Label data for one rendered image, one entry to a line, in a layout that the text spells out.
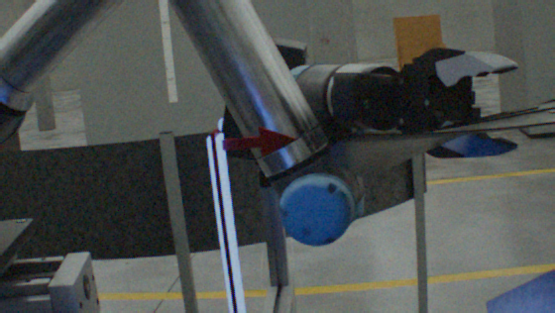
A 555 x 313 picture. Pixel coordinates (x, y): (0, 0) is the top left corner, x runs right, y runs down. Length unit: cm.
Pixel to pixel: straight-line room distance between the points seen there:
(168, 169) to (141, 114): 464
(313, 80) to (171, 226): 156
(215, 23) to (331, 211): 22
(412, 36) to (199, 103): 302
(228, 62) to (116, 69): 625
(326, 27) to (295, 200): 416
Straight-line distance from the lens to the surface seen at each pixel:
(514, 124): 52
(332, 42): 485
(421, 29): 866
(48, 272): 98
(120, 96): 698
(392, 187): 271
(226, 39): 72
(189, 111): 680
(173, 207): 233
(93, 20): 94
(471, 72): 66
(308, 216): 72
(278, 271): 115
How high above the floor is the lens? 127
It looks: 7 degrees down
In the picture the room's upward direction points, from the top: 6 degrees counter-clockwise
